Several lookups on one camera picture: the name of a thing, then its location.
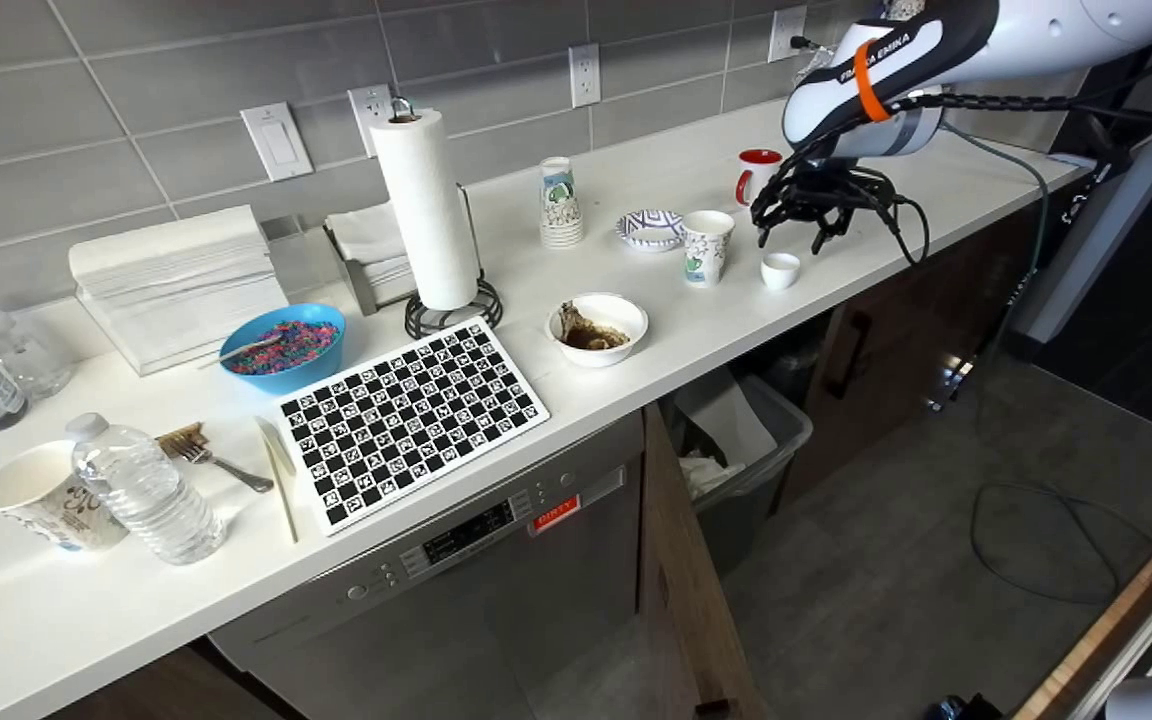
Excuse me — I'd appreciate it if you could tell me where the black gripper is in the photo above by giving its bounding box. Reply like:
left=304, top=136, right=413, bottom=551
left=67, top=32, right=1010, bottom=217
left=759, top=156, right=877, bottom=262

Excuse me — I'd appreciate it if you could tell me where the small white mug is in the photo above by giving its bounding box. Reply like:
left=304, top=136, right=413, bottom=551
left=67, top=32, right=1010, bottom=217
left=757, top=247, right=807, bottom=298

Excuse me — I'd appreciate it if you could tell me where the large patterned paper cup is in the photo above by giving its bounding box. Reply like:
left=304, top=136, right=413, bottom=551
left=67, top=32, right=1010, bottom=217
left=0, top=436, right=131, bottom=557

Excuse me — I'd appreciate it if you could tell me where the blue patterned paper plate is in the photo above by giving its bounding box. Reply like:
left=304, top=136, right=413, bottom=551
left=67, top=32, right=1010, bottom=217
left=615, top=204, right=693, bottom=257

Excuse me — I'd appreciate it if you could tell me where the brown wooden base cabinet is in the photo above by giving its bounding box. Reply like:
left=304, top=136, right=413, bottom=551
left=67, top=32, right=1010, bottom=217
left=51, top=636, right=310, bottom=720
left=779, top=211, right=1046, bottom=512

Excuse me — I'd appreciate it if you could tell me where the trash bin with bag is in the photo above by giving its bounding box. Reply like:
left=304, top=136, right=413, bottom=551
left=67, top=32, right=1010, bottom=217
left=659, top=368, right=816, bottom=575

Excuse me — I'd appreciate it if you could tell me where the white bowl with food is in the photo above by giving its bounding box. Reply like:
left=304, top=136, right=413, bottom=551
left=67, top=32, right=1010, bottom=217
left=544, top=287, right=650, bottom=368

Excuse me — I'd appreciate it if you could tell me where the black paper towel holder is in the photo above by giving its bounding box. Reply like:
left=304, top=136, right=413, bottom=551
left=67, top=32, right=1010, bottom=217
left=386, top=92, right=506, bottom=346

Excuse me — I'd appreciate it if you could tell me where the open cabinet door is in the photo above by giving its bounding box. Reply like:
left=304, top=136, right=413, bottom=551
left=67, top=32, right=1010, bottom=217
left=635, top=403, right=766, bottom=720

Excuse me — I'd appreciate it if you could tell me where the white paper towel roll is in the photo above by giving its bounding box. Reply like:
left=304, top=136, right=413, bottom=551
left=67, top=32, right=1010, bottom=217
left=368, top=105, right=483, bottom=314

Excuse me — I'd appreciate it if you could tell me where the metal napkin dispenser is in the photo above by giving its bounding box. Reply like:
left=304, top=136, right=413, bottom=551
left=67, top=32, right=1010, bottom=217
left=320, top=198, right=425, bottom=321

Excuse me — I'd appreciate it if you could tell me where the black white checkerboard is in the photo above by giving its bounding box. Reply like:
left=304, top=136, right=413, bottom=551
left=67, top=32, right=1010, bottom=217
left=270, top=315, right=552, bottom=535

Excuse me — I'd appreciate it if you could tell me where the steel dishwasher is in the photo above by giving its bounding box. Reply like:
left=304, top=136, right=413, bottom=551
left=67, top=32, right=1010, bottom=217
left=209, top=411, right=649, bottom=720

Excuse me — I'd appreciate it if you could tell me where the blue bowl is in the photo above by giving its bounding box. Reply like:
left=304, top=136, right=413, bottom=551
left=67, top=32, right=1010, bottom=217
left=216, top=302, right=353, bottom=399

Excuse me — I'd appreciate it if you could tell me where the wooden stir stick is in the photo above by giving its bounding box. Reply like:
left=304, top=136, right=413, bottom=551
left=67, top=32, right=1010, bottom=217
left=254, top=411, right=304, bottom=550

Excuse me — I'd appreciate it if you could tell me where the metal fork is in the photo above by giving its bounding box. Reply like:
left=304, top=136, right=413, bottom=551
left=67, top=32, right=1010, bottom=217
left=152, top=421, right=275, bottom=496

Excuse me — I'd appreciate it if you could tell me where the white napkin stack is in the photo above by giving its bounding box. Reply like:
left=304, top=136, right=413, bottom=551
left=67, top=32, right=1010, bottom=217
left=64, top=199, right=290, bottom=375

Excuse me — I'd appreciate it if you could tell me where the clear plastic water bottle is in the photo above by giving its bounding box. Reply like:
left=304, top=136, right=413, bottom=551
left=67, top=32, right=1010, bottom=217
left=64, top=407, right=228, bottom=568

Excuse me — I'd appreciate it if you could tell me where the white mug red handle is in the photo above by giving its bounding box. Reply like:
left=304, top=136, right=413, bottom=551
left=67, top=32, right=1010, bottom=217
left=730, top=143, right=788, bottom=211

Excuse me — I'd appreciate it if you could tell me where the white wall outlet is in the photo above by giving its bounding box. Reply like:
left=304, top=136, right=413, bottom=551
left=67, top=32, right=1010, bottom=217
left=766, top=4, right=813, bottom=65
left=565, top=41, right=604, bottom=111
left=344, top=82, right=401, bottom=159

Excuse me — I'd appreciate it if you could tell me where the black floor cable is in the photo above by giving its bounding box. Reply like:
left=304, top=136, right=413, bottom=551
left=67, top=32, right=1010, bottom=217
left=966, top=383, right=1152, bottom=612

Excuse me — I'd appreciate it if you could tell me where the wooden frame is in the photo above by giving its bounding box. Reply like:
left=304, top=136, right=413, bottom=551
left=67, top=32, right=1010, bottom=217
left=1008, top=529, right=1152, bottom=720

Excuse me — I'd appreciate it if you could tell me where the blank white wall plate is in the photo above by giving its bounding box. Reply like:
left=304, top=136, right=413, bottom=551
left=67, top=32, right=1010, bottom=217
left=236, top=100, right=316, bottom=184

